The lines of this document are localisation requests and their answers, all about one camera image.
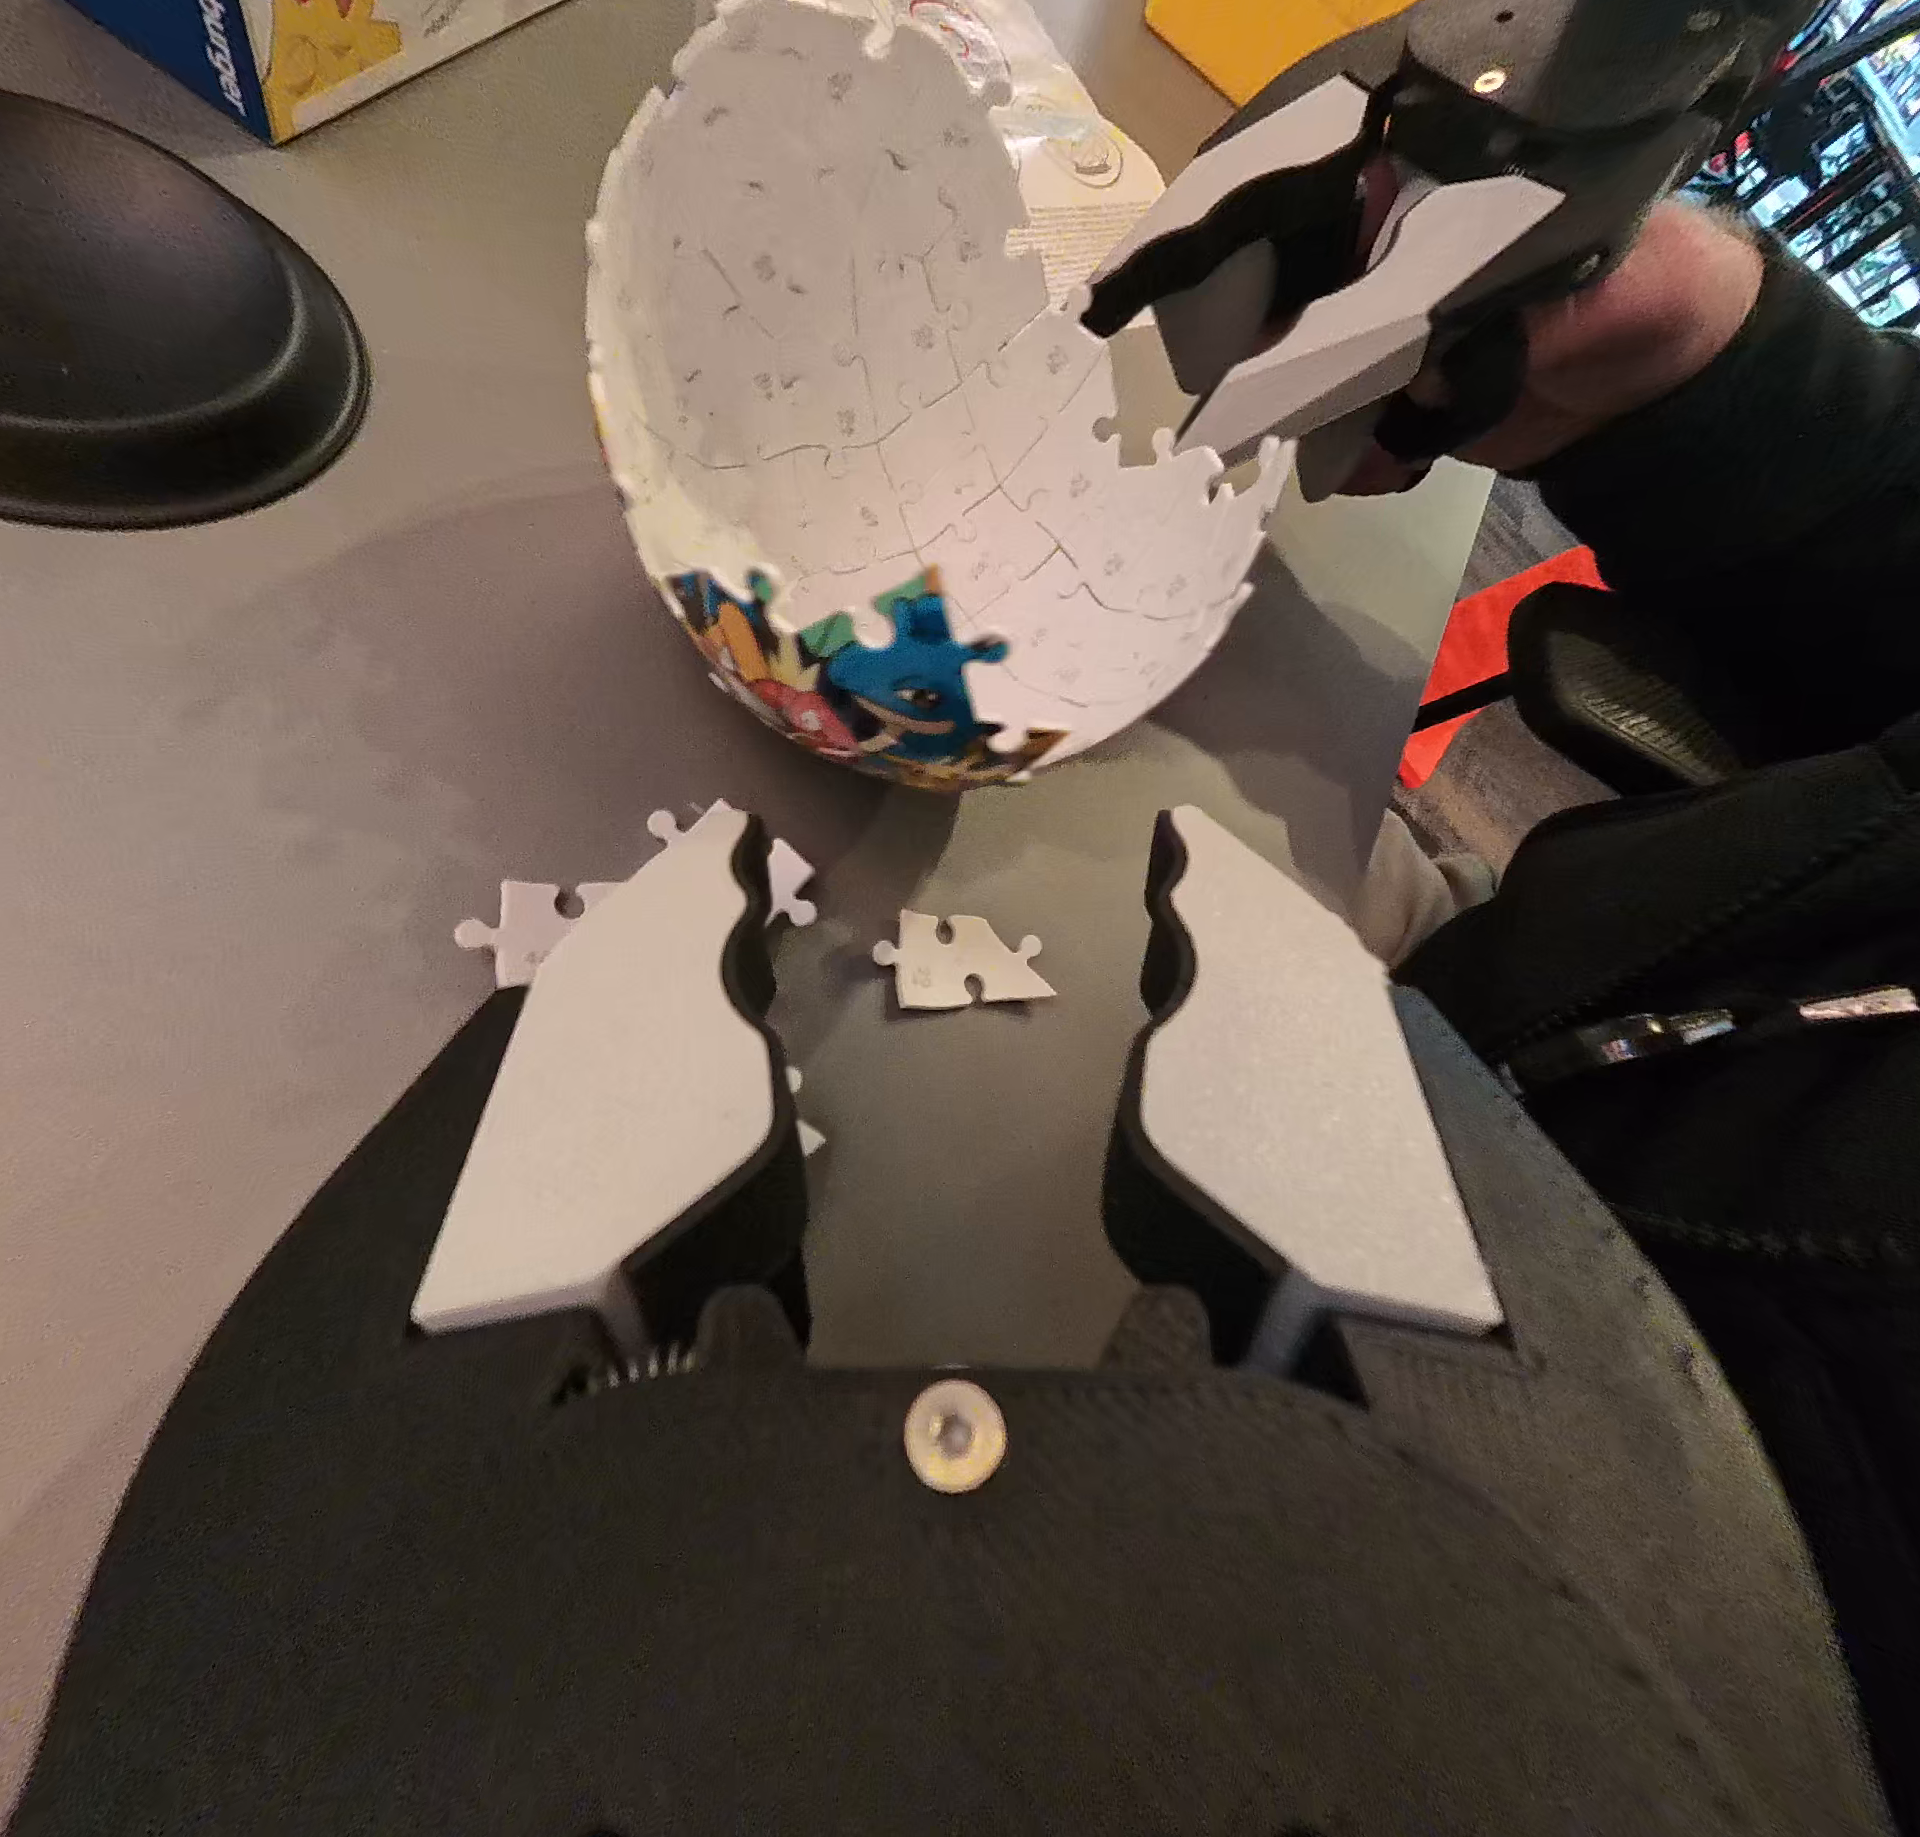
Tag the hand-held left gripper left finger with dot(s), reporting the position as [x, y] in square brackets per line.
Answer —
[602, 1114]

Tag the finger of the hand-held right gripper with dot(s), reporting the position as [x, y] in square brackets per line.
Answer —
[1393, 309]
[1275, 157]

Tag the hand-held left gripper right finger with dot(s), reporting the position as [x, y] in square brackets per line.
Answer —
[1303, 1104]

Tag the white puzzle piece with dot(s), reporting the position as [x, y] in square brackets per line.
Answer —
[807, 1132]
[954, 960]

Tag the joined white puzzle pieces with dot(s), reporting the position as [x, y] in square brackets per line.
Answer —
[525, 924]

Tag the partly built puzzle ball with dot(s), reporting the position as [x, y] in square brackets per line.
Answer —
[839, 370]

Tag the person's right forearm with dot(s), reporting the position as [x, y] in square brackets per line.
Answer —
[1832, 426]

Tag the black round ball stand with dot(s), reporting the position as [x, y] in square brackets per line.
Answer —
[136, 325]

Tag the puzzle ball cardboard box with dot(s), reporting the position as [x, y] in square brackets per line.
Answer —
[165, 23]

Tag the person's right hand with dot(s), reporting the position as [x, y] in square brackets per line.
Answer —
[1651, 309]

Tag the white instruction sheet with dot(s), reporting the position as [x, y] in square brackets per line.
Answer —
[1050, 111]

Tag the person's khaki trousers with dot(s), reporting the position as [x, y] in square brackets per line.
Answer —
[1421, 890]

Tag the orange cloth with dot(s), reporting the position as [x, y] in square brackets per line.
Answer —
[1474, 639]

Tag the black bag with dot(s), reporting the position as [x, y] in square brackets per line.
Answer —
[1724, 1193]

